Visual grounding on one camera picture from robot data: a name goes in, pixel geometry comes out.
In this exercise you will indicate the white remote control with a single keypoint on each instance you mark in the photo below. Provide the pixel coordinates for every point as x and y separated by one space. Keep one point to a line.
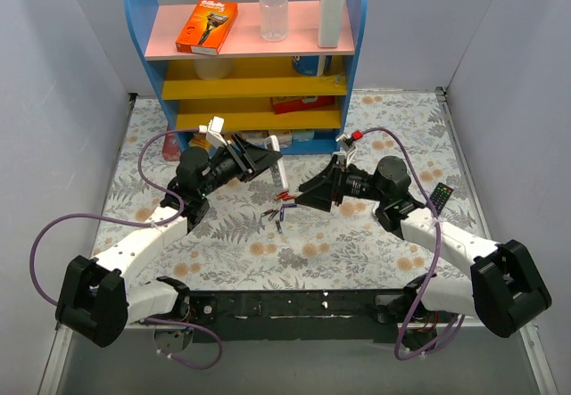
277 170

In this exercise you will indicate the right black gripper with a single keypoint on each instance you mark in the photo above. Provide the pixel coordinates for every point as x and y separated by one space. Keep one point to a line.
336 183

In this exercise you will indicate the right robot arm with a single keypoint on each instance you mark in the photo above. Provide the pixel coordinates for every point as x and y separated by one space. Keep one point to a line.
502 287

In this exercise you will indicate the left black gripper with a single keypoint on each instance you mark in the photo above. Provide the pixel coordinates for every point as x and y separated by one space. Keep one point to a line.
241 160

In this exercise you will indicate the blue wooden shelf unit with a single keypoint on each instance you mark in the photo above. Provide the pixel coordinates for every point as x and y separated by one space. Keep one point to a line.
262 70

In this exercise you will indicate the black TV remote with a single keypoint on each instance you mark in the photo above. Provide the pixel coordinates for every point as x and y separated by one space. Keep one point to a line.
440 196

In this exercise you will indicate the clear plastic water bottle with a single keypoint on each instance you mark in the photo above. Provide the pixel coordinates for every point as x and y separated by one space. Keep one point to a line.
274 19

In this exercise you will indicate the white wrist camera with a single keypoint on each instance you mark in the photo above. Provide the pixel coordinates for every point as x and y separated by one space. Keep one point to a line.
213 132
347 148

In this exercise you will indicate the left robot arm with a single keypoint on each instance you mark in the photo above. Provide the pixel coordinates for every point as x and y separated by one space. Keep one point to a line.
97 298

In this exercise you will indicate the red flat box on shelf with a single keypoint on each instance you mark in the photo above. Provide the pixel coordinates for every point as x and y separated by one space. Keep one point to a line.
288 104

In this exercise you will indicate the light blue tissue pack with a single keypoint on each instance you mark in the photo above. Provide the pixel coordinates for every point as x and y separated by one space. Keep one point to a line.
303 135

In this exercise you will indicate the orange Gillette razor box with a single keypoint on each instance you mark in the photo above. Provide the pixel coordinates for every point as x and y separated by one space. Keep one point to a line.
207 28

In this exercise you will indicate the white tall bottle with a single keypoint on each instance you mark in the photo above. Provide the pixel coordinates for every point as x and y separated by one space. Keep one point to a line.
330 22

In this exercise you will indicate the white cup on shelf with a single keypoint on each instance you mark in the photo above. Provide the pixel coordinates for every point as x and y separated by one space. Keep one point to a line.
213 69

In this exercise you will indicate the red AAA battery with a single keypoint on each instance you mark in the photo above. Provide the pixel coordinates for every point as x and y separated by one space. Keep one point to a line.
282 194

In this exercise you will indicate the black base bar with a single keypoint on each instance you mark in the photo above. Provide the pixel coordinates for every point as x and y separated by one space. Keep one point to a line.
296 315

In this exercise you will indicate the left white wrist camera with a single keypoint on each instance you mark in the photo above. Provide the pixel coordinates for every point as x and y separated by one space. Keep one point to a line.
213 132

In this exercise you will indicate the blue white round container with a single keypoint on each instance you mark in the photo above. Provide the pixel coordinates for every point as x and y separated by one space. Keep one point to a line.
312 66

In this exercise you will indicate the dark AAA battery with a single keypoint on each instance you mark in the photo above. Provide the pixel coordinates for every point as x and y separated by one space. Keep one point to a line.
278 226

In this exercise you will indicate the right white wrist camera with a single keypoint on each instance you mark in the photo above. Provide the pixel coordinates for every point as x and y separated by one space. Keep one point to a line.
347 148

